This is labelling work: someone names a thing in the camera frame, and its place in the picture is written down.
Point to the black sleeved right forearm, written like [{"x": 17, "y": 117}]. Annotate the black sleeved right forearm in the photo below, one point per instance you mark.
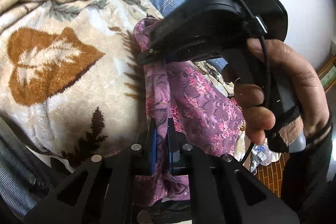
[{"x": 305, "y": 187}]

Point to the purple pink floral cloth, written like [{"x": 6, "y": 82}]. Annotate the purple pink floral cloth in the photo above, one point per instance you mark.
[{"x": 210, "y": 121}]

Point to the cream brown leaf blanket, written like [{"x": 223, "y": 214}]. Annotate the cream brown leaf blanket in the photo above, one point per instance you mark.
[{"x": 70, "y": 82}]

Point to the person's right hand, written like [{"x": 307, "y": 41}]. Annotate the person's right hand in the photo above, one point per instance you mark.
[{"x": 309, "y": 92}]

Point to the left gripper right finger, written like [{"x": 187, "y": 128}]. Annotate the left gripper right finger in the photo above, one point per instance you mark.
[{"x": 178, "y": 151}]

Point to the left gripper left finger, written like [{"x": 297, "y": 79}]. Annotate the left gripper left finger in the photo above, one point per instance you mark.
[{"x": 146, "y": 162}]

